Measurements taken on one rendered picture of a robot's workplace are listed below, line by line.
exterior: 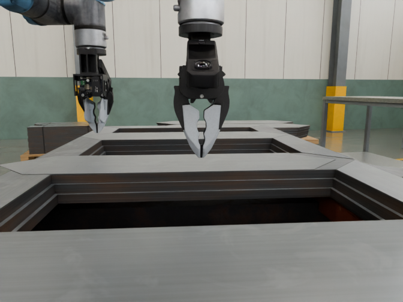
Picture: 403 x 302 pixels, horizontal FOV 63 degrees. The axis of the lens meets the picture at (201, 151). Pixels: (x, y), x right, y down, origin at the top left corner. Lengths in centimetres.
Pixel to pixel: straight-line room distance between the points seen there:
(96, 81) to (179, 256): 60
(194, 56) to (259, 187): 31
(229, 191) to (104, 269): 38
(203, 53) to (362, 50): 934
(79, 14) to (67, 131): 424
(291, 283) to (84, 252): 20
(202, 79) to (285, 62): 820
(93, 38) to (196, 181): 44
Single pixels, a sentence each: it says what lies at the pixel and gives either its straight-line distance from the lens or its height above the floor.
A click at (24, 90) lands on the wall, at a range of 799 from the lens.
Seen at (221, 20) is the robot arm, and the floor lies 113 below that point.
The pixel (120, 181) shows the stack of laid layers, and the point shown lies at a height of 85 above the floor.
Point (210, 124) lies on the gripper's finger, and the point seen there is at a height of 97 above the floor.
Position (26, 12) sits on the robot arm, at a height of 119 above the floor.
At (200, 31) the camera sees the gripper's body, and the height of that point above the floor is 111.
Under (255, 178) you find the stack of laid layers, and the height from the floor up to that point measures 85.
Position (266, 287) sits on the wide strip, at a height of 87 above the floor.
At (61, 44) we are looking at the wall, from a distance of 788.
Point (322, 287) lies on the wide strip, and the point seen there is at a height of 87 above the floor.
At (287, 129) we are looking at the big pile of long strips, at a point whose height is 84.
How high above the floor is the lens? 103
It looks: 10 degrees down
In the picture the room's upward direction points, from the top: straight up
